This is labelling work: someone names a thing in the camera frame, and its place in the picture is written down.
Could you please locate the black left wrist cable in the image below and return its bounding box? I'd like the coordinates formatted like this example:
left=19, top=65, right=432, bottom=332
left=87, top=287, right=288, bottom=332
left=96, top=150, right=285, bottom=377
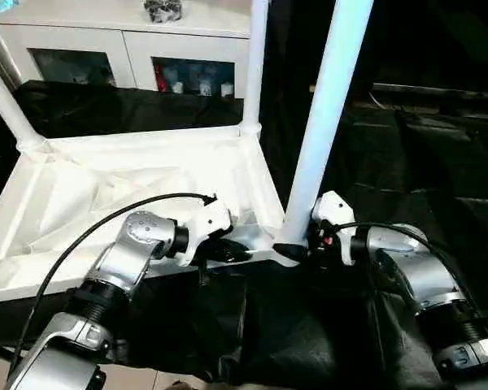
left=10, top=193, right=219, bottom=373

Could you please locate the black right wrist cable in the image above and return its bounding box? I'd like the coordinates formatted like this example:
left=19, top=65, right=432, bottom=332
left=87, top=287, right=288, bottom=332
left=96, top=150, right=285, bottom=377
left=333, top=221, right=477, bottom=289

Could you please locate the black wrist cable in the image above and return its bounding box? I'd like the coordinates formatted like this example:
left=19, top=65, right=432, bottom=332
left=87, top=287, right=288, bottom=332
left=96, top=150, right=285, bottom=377
left=10, top=193, right=219, bottom=373
left=333, top=221, right=477, bottom=289

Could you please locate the white plastic table top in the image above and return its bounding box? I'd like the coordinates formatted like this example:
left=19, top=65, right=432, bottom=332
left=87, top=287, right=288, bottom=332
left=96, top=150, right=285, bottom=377
left=0, top=122, right=299, bottom=295

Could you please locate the grey crumpled object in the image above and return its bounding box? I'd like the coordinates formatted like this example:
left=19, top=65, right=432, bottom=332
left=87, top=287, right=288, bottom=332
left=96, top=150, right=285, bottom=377
left=144, top=0, right=184, bottom=24

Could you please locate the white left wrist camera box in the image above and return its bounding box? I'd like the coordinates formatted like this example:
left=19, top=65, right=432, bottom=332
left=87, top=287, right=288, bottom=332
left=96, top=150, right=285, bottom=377
left=184, top=199, right=236, bottom=266

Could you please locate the white sideboard cabinet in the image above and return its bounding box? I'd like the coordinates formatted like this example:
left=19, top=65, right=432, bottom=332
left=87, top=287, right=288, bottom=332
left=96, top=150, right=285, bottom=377
left=0, top=0, right=253, bottom=100

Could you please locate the black low shelf board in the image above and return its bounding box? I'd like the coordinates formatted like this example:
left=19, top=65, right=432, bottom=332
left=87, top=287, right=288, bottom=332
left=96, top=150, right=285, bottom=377
left=371, top=83, right=488, bottom=103

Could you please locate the black plastic mat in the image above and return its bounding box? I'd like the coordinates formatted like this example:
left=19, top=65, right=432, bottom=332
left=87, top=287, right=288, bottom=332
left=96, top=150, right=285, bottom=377
left=0, top=80, right=488, bottom=390

